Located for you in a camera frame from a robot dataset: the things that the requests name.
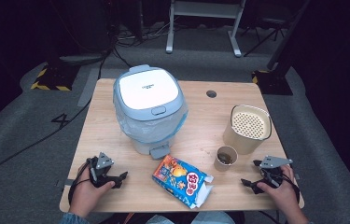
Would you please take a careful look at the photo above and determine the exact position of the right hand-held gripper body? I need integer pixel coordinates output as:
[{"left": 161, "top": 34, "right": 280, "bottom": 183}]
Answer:
[{"left": 259, "top": 155, "right": 294, "bottom": 189}]

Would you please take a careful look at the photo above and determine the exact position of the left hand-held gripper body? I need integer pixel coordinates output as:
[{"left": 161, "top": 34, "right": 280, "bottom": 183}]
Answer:
[{"left": 87, "top": 151, "right": 116, "bottom": 189}]

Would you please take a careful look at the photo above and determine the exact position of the beige bucket with strainer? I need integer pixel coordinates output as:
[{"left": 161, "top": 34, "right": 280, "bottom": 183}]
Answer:
[{"left": 222, "top": 104, "right": 273, "bottom": 156}]

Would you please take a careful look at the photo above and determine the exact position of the brown paper cup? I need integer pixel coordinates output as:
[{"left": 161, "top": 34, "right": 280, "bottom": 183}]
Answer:
[{"left": 214, "top": 145, "right": 239, "bottom": 173}]

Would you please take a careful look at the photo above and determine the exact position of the blue snack chip bag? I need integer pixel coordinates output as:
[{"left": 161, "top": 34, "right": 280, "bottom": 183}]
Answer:
[{"left": 151, "top": 154, "right": 215, "bottom": 210}]

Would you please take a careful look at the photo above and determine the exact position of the white and blue pedal bin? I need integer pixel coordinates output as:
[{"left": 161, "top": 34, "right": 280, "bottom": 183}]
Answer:
[{"left": 112, "top": 63, "right": 189, "bottom": 161}]

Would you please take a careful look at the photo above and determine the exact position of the person's right hand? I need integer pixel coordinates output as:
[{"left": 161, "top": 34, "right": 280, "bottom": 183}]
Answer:
[{"left": 256, "top": 164, "right": 300, "bottom": 216}]

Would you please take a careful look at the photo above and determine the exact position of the person's left hand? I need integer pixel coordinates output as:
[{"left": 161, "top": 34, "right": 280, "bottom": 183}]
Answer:
[{"left": 68, "top": 164, "right": 116, "bottom": 217}]

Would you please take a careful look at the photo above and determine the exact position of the person's right leg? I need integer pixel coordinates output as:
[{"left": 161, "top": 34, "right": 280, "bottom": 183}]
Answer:
[{"left": 190, "top": 211, "right": 236, "bottom": 224}]

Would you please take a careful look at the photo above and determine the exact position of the person's leg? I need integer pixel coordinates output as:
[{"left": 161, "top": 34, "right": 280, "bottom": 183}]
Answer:
[
  {"left": 190, "top": 211, "right": 236, "bottom": 224},
  {"left": 146, "top": 214, "right": 185, "bottom": 224}
]

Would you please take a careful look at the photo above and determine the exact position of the clear plastic bin liner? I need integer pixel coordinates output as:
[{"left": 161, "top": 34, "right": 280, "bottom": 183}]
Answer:
[{"left": 113, "top": 92, "right": 189, "bottom": 145}]

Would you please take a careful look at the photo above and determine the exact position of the person's left leg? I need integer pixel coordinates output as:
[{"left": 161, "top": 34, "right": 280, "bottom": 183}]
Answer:
[{"left": 146, "top": 214, "right": 185, "bottom": 224}]

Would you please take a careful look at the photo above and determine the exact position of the grey floor tape strip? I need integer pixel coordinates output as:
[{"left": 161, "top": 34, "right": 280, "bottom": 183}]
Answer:
[{"left": 77, "top": 67, "right": 101, "bottom": 108}]

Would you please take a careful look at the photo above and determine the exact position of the black yellow striped stand base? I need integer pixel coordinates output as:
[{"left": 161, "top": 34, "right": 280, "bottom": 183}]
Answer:
[
  {"left": 30, "top": 63, "right": 81, "bottom": 92},
  {"left": 251, "top": 69, "right": 294, "bottom": 96}
]

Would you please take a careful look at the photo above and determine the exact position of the black tripod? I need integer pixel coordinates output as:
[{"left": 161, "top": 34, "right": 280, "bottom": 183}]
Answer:
[{"left": 243, "top": 13, "right": 289, "bottom": 58}]

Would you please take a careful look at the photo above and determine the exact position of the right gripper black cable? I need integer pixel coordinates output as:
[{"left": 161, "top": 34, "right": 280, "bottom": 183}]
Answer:
[{"left": 283, "top": 173, "right": 301, "bottom": 203}]

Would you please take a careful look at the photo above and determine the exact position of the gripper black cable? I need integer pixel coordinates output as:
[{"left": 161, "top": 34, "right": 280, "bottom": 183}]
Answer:
[
  {"left": 283, "top": 173, "right": 301, "bottom": 203},
  {"left": 67, "top": 158, "right": 93, "bottom": 203}
]

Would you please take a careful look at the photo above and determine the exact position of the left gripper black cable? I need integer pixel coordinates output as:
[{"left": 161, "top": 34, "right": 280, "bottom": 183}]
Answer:
[{"left": 67, "top": 158, "right": 93, "bottom": 203}]

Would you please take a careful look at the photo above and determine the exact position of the long black floor cable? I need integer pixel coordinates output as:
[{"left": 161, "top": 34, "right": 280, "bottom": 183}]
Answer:
[{"left": 0, "top": 46, "right": 116, "bottom": 187}]

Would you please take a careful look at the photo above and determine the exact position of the black slanted stand post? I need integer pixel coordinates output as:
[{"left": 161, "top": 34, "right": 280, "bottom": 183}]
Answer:
[{"left": 266, "top": 0, "right": 313, "bottom": 72}]

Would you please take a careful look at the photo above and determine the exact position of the bundle of floor cables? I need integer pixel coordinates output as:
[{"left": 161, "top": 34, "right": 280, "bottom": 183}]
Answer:
[{"left": 116, "top": 22, "right": 172, "bottom": 48}]

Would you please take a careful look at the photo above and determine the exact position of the white desk frame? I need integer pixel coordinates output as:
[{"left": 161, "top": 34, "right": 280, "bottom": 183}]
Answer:
[{"left": 165, "top": 0, "right": 247, "bottom": 58}]

